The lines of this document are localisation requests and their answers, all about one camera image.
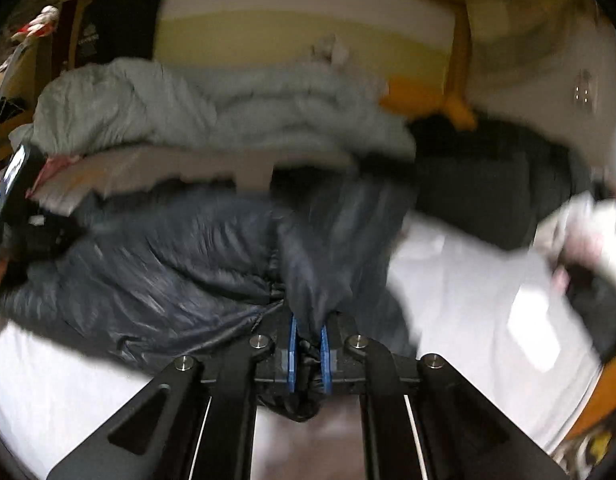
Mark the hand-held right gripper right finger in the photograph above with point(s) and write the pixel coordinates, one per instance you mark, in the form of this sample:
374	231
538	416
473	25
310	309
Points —
326	360

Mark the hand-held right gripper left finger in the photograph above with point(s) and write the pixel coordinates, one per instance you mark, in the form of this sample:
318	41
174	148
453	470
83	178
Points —
292	355

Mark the black down jacket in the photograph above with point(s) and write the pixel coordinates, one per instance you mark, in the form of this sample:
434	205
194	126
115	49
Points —
188	270

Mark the pink white clothes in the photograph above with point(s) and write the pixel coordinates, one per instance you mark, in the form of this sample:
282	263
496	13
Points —
53	170

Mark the grey quilt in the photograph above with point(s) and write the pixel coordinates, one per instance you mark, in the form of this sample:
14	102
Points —
188	100

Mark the red white plush toy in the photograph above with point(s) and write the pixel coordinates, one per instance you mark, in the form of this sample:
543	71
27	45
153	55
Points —
43	20

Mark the dark green coat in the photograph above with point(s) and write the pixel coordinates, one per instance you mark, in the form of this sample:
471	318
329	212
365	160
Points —
477	185

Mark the black hanging jacket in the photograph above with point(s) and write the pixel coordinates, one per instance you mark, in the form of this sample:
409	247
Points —
123	20

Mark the dark cloth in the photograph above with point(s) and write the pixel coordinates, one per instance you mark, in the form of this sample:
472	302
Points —
592	305

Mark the orange pillow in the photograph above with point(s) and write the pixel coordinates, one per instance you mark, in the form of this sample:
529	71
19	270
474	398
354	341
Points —
412	95

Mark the white printed cloth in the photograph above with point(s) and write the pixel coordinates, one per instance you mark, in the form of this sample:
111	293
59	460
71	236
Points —
587	220

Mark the white grey garment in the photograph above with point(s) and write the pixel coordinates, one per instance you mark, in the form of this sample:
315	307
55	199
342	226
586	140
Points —
333	50

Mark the pale hanging curtain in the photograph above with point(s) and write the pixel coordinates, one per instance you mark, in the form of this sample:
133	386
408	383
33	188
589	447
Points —
537	45

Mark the wooden bed frame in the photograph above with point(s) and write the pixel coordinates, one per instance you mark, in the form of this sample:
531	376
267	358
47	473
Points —
460	50

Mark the white wall socket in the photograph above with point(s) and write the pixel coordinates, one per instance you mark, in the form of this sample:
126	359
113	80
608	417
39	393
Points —
582	87

